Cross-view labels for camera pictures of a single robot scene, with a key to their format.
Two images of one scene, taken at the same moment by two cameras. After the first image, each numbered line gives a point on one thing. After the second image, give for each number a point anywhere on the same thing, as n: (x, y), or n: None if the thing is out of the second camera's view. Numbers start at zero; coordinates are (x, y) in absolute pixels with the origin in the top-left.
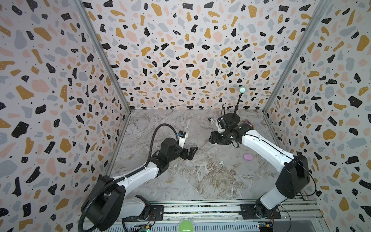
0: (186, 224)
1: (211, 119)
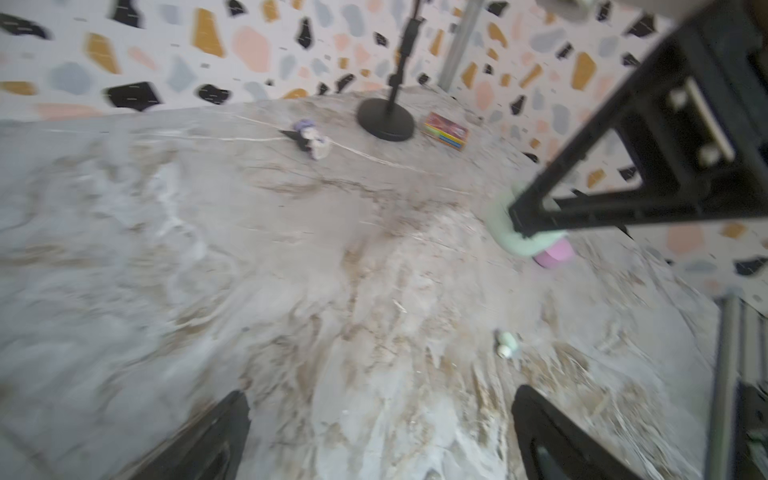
0: None
1: (308, 138)
